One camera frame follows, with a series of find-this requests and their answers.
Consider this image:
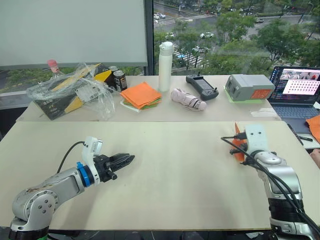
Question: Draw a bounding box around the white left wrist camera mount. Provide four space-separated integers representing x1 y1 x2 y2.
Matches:
81 136 104 185

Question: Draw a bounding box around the person's bare hand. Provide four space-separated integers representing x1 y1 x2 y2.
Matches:
309 148 320 167

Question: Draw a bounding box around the white paper pad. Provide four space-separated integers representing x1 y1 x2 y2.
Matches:
120 99 144 114

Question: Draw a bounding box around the clear bottle with pink cap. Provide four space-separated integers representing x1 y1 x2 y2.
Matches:
46 59 69 81

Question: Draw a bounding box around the dark desk mat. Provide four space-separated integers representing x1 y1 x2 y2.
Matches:
286 117 320 149

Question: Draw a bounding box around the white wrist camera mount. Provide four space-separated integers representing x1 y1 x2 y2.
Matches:
81 136 104 185
243 124 272 157

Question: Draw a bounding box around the dark window frame post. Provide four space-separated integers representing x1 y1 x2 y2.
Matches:
144 0 155 76

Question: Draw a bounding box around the clear crumpled plastic bag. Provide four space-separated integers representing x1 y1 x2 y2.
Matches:
26 62 117 121

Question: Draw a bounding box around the open grey laptop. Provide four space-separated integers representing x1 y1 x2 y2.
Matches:
267 65 320 120

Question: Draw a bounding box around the orange paper sheet stack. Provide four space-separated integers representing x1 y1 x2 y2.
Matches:
119 81 163 110

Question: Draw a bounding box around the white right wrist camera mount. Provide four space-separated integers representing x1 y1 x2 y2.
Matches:
243 124 272 157

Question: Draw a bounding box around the white thermos bottle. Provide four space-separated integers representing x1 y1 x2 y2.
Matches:
158 41 174 93

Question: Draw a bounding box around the black handheld remote controller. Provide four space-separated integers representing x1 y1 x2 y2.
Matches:
185 72 220 101

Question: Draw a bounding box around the grey box with orange label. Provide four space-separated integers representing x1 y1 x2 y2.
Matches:
224 73 276 102

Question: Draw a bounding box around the black and yellow cardboard box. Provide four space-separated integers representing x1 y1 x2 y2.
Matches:
32 63 113 121

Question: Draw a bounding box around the green paper sheet stack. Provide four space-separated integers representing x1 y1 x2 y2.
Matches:
122 97 163 111

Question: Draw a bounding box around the pink folded umbrella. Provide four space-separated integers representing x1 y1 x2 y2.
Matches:
170 87 208 113

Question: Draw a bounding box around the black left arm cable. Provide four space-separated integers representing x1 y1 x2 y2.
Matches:
56 141 86 175

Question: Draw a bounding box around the white window roller blind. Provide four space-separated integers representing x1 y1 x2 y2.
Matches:
0 0 148 67

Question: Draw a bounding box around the loose orange paper sheet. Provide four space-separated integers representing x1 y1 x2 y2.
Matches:
305 116 320 144

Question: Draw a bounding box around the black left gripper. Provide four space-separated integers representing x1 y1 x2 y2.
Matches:
93 151 136 184

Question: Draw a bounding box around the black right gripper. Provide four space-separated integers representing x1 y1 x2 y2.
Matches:
229 141 249 156

